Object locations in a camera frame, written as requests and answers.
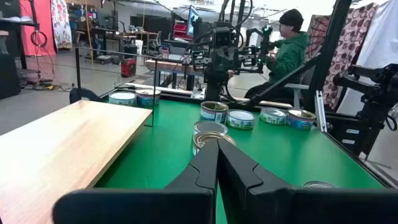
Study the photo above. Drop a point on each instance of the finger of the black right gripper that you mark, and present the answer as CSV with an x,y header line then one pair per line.
x,y
249,56
199,60

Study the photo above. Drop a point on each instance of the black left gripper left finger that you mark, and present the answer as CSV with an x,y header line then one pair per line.
x,y
186,202

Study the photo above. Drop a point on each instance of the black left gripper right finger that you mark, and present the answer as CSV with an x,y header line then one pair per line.
x,y
264,202

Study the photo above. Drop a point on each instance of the gold-lid blue-label tuna can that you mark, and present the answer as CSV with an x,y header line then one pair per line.
x,y
202,138
214,112
148,97
301,119

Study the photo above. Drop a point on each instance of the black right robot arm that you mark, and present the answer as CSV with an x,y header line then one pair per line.
x,y
264,46

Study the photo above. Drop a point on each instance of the wooden shelf board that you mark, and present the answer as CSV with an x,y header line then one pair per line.
x,y
62,149

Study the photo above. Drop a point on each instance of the wooden workbench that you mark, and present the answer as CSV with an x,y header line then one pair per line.
x,y
168,65

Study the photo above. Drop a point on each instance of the red crate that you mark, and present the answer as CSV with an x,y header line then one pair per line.
x,y
180,31

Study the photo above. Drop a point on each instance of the computer monitor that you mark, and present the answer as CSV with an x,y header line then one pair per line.
x,y
192,21

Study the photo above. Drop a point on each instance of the person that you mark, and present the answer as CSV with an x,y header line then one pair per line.
x,y
289,56

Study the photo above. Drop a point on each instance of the grey office chair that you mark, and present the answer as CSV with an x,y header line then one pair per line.
x,y
155,42

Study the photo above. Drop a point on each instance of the green table mat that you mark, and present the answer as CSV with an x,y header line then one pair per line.
x,y
280,155

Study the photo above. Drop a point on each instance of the white chair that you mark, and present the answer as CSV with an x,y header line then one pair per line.
x,y
298,87

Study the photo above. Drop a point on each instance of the red generator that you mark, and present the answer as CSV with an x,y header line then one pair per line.
x,y
128,68

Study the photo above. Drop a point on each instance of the dark red patterned cloth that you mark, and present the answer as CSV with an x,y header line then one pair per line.
x,y
317,31

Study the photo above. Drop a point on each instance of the silver aluminium bar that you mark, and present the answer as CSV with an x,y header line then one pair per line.
x,y
320,110

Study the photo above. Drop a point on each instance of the dark cluttered desk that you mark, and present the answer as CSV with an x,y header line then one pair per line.
x,y
105,32

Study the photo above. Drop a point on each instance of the brown circle-pattern cloth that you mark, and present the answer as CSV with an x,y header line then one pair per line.
x,y
354,46

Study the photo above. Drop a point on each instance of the black equipment stand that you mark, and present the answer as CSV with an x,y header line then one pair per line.
x,y
376,93

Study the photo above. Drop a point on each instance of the white cloth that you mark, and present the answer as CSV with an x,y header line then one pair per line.
x,y
384,37

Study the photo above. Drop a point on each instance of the floral cloth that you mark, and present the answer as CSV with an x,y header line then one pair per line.
x,y
60,25

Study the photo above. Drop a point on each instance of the red curtain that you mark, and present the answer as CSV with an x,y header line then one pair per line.
x,y
43,15

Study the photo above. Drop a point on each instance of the black cabinet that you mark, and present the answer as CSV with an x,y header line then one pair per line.
x,y
7,76

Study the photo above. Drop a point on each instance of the black rack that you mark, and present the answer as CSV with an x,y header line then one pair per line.
x,y
9,9

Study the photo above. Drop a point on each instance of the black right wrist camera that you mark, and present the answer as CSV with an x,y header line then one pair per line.
x,y
223,38

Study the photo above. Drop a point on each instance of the black metal rig frame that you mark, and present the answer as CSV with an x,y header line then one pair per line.
x,y
330,46

